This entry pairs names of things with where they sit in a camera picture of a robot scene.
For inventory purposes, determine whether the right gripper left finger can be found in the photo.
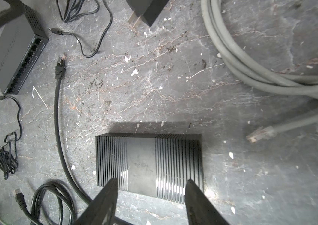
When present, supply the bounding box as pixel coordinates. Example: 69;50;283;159
74;178;118;225

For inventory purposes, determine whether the coiled short black cable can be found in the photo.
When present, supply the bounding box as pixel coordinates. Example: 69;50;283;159
13;181;77;225

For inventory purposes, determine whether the coiled grey ethernet cable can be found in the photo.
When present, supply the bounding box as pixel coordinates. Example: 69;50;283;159
200;0;318;144

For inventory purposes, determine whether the long black ethernet cable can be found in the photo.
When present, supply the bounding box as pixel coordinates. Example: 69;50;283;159
53;54;134;225

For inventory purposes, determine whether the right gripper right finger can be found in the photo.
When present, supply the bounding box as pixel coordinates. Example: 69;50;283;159
185;180;229;225

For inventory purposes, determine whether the ribbed black network switch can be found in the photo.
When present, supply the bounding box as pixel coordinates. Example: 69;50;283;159
96;133;204;203

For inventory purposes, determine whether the flat dark grey network switch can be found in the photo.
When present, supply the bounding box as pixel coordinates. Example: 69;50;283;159
0;4;49;94

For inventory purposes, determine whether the black power adapter with cable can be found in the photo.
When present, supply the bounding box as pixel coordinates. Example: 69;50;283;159
49;0;169;58

